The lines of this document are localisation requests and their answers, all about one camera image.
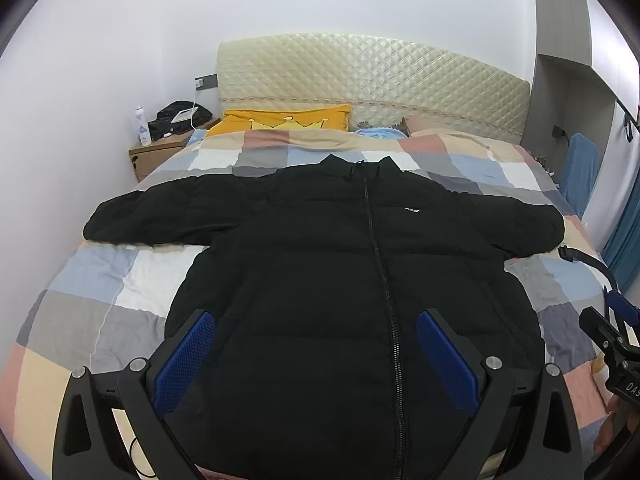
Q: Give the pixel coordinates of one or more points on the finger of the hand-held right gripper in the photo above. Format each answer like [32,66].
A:
[597,325]
[620,305]

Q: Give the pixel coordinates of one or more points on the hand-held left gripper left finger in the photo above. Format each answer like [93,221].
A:
[182,360]

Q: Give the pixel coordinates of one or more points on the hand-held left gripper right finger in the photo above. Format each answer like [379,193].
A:
[447,360]

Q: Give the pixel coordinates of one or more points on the black puffer jacket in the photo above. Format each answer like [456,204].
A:
[310,260]

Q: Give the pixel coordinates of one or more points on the person's right hand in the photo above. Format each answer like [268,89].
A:
[607,430]

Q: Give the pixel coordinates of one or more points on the blue curtain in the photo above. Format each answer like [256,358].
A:
[625,245]

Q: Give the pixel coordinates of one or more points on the checkered pastel duvet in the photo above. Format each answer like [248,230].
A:
[100,300]

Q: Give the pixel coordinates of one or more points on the blue cloth on chair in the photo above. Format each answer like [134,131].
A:
[580,170]

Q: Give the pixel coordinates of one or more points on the black hanging hook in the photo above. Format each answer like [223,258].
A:
[627,127]

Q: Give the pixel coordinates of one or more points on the wooden nightstand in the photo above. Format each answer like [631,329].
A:
[150,157]

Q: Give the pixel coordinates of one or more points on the grey wardrobe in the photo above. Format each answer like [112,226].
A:
[550,100]

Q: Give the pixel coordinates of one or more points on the white bottle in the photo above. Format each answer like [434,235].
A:
[142,127]

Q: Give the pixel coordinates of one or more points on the pink pillow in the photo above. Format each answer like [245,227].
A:
[425,125]

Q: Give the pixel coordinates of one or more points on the light blue pillow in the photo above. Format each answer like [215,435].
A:
[382,133]

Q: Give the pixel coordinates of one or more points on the black bag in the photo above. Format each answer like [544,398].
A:
[165,120]

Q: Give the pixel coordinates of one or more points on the white tablet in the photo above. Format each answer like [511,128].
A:
[186,114]

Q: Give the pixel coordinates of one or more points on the yellow pillow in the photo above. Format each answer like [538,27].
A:
[280,117]

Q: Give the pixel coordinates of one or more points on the cream quilted headboard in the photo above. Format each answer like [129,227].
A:
[375,75]

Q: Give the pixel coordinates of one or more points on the small black wall socket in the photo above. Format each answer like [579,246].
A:
[558,132]

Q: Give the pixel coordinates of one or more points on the dark wall socket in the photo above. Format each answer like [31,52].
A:
[207,82]

